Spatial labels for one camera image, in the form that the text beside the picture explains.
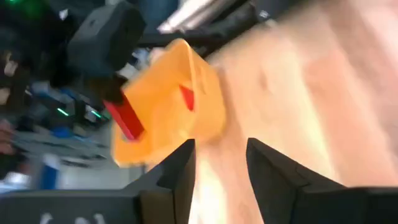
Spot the red long block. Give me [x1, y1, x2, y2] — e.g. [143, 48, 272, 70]
[103, 92, 146, 141]

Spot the silver metal bar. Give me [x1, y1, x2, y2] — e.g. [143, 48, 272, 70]
[157, 0, 242, 34]

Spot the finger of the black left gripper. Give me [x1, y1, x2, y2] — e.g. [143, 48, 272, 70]
[90, 76, 125, 103]

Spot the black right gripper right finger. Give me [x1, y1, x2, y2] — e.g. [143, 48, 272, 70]
[246, 138, 398, 224]

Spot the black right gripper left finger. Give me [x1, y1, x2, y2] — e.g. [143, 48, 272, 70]
[124, 138, 197, 224]

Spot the yellow plastic bin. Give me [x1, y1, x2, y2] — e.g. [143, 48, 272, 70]
[110, 37, 227, 169]

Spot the black table frame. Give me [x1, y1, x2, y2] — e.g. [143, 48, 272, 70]
[136, 0, 299, 58]

